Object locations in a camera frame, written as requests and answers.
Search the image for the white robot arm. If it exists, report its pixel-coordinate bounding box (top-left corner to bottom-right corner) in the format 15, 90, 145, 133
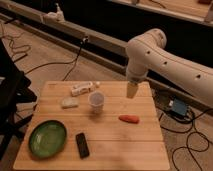
126, 28, 213, 106

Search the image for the orange carrot toy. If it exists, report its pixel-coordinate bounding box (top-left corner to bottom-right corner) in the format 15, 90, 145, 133
118, 115, 140, 124

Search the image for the blue power box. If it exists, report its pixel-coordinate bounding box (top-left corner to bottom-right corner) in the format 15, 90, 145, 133
169, 99, 188, 117

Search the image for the pale sponge block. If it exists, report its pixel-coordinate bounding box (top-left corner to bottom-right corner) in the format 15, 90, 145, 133
61, 97, 78, 108

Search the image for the green bowl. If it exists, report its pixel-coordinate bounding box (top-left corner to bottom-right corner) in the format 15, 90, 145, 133
28, 120, 67, 159

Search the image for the black chair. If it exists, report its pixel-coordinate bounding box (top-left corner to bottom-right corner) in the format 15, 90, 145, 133
0, 39, 37, 160

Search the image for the black cable right floor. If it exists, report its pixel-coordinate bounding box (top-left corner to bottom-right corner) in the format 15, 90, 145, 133
156, 106, 213, 171

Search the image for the white object on rail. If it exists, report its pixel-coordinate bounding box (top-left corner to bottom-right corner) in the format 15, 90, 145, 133
45, 3, 65, 22

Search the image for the black floor cable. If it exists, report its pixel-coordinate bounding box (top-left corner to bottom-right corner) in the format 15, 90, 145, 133
3, 33, 90, 82

